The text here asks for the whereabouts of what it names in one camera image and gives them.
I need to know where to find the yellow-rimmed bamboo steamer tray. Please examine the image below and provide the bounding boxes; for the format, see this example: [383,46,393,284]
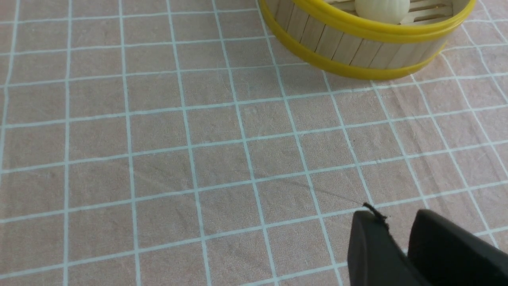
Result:
[259,0,476,80]

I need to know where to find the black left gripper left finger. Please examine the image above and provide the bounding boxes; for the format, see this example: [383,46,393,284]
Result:
[348,203,430,286]

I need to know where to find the white steamed bun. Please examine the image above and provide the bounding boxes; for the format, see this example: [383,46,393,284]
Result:
[354,0,410,24]

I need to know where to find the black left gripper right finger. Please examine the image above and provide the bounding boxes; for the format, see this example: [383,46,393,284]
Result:
[408,209,508,286]

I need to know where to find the pink checkered tablecloth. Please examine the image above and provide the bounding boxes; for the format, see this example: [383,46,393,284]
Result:
[0,0,507,286]

